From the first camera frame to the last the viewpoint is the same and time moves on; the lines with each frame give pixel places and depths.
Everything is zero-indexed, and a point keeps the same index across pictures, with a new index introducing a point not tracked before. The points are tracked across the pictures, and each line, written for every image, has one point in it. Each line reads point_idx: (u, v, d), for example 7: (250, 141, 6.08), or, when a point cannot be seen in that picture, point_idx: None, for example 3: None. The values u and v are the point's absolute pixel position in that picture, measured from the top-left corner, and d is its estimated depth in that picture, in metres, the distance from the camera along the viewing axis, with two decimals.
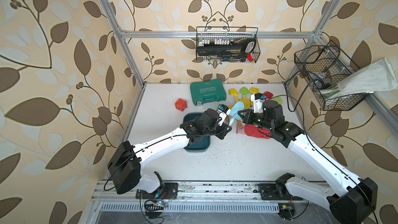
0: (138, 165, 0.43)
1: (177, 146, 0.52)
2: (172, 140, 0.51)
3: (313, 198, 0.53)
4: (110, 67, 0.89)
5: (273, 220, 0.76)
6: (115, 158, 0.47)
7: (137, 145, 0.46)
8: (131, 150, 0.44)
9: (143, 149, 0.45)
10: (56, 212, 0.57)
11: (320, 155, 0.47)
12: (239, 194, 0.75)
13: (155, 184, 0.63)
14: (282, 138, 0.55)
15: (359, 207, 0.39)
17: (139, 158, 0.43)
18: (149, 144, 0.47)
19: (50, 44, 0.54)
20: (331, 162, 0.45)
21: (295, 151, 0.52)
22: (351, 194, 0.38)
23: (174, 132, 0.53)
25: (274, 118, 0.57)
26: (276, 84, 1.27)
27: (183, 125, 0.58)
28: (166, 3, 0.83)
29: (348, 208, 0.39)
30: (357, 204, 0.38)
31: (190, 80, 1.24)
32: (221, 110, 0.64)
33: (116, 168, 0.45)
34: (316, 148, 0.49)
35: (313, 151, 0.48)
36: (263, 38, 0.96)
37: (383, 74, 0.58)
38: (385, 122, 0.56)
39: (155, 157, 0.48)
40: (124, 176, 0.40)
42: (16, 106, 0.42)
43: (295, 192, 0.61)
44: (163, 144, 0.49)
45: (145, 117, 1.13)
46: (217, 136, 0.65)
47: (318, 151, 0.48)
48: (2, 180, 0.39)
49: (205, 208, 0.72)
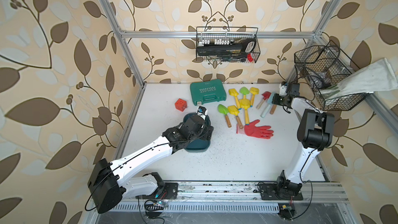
0: (116, 183, 0.42)
1: (160, 156, 0.51)
2: (154, 152, 0.49)
3: (306, 163, 0.60)
4: (110, 68, 0.89)
5: (273, 220, 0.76)
6: (94, 176, 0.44)
7: (115, 162, 0.44)
8: (109, 167, 0.42)
9: (121, 165, 0.43)
10: (56, 213, 0.57)
11: (306, 103, 0.65)
12: (239, 194, 0.75)
13: (150, 190, 0.63)
14: (289, 100, 0.78)
15: (311, 120, 0.55)
17: (115, 176, 0.41)
18: (128, 159, 0.45)
19: (50, 44, 0.54)
20: (311, 105, 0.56)
21: (294, 108, 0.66)
22: (309, 110, 0.56)
23: (155, 142, 0.51)
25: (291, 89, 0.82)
26: (276, 84, 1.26)
27: (166, 132, 0.55)
28: (167, 3, 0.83)
29: (303, 122, 0.56)
30: (308, 115, 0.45)
31: (190, 80, 1.24)
32: (200, 112, 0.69)
33: (95, 186, 0.43)
34: (309, 101, 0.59)
35: (303, 101, 0.67)
36: (263, 38, 0.96)
37: (383, 74, 0.58)
38: (384, 122, 0.56)
39: (134, 171, 0.46)
40: (103, 196, 0.39)
42: (16, 106, 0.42)
43: (290, 174, 0.64)
44: (142, 158, 0.46)
45: (145, 117, 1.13)
46: (201, 138, 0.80)
47: (307, 101, 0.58)
48: (2, 180, 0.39)
49: (205, 208, 0.72)
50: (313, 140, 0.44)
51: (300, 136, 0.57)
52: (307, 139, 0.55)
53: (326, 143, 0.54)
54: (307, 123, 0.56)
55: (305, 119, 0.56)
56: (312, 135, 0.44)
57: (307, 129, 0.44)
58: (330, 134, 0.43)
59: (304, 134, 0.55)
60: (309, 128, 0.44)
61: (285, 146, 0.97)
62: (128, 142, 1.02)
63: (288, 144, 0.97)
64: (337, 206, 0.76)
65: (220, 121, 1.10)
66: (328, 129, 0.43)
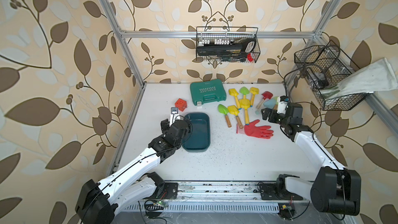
0: (108, 201, 0.42)
1: (150, 168, 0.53)
2: (141, 164, 0.49)
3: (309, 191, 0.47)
4: (110, 67, 0.89)
5: (273, 220, 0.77)
6: (81, 199, 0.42)
7: (103, 180, 0.43)
8: (97, 187, 0.42)
9: (110, 183, 0.43)
10: (56, 213, 0.57)
11: (317, 146, 0.51)
12: (239, 194, 0.75)
13: (149, 193, 0.63)
14: (290, 131, 0.63)
15: (330, 186, 0.41)
17: (107, 195, 0.41)
18: (116, 176, 0.45)
19: (50, 44, 0.54)
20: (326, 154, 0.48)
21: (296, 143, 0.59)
22: (326, 170, 0.42)
23: (142, 155, 0.52)
25: (291, 113, 0.66)
26: (276, 84, 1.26)
27: (151, 143, 0.56)
28: (167, 3, 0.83)
29: (321, 184, 0.42)
30: (327, 179, 0.41)
31: (190, 80, 1.24)
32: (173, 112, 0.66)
33: (83, 210, 0.42)
34: (315, 139, 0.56)
35: (312, 142, 0.53)
36: (263, 38, 0.96)
37: (382, 74, 0.58)
38: (384, 122, 0.56)
39: (126, 186, 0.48)
40: (93, 218, 0.39)
42: (16, 106, 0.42)
43: (292, 189, 0.61)
44: (131, 171, 0.47)
45: (145, 117, 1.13)
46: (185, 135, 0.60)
47: (314, 141, 0.54)
48: (2, 180, 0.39)
49: (205, 208, 0.72)
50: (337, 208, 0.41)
51: (320, 201, 0.42)
52: (329, 208, 0.41)
53: (351, 210, 0.41)
54: (326, 191, 0.41)
55: (325, 184, 0.41)
56: (335, 204, 0.41)
57: (326, 196, 0.41)
58: (355, 200, 0.41)
59: (325, 202, 0.41)
60: (328, 195, 0.41)
61: (285, 145, 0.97)
62: (128, 142, 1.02)
63: (288, 144, 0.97)
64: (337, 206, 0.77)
65: (220, 121, 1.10)
66: (353, 195, 0.41)
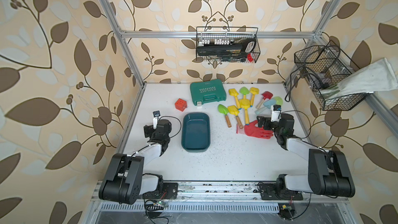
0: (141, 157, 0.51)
1: (155, 153, 0.62)
2: (152, 146, 0.61)
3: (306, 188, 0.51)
4: (110, 67, 0.89)
5: (273, 220, 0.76)
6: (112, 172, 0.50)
7: None
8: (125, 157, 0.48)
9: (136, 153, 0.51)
10: (56, 213, 0.57)
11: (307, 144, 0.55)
12: (239, 194, 0.75)
13: (152, 187, 0.63)
14: (281, 142, 0.69)
15: (322, 165, 0.45)
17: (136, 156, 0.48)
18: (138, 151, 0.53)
19: (50, 44, 0.54)
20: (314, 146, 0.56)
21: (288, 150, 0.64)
22: (315, 151, 0.47)
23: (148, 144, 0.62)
25: (283, 123, 0.73)
26: (276, 84, 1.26)
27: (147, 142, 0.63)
28: (167, 3, 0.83)
29: (313, 166, 0.45)
30: (317, 158, 0.46)
31: (190, 80, 1.24)
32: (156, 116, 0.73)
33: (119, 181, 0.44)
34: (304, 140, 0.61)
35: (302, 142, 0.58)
36: (263, 38, 0.96)
37: (383, 74, 0.58)
38: (384, 122, 0.56)
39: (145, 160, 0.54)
40: (133, 174, 0.43)
42: (16, 106, 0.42)
43: (292, 187, 0.61)
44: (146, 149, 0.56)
45: (145, 117, 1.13)
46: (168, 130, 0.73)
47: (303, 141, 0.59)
48: (2, 180, 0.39)
49: (205, 208, 0.72)
50: (332, 187, 0.43)
51: (316, 185, 0.44)
52: (326, 188, 0.43)
53: (347, 188, 0.42)
54: (319, 169, 0.45)
55: (316, 164, 0.45)
56: (329, 182, 0.43)
57: (320, 175, 0.44)
58: (347, 177, 0.43)
59: (321, 183, 0.43)
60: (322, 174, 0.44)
61: None
62: (128, 142, 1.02)
63: None
64: (337, 206, 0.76)
65: (220, 121, 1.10)
66: (343, 173, 0.44)
